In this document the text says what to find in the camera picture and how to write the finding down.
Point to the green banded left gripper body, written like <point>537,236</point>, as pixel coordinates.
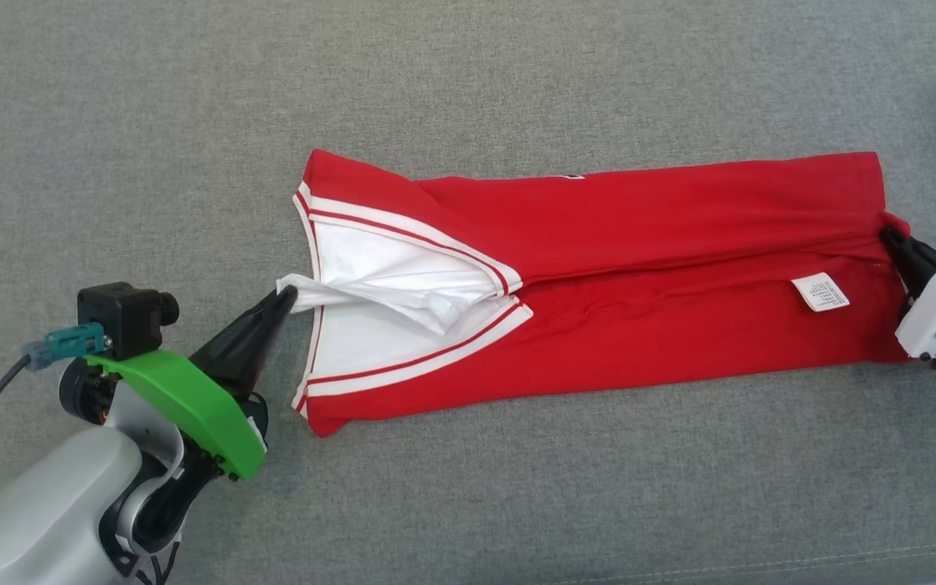
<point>192,406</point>

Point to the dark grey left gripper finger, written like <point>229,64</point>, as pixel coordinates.
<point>269,361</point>
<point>236,345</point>

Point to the red and white jersey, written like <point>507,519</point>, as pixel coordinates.
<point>679,219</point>

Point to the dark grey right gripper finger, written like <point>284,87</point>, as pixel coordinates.
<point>907,307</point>
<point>915,260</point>

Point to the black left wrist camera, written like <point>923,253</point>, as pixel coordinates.
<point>123,313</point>

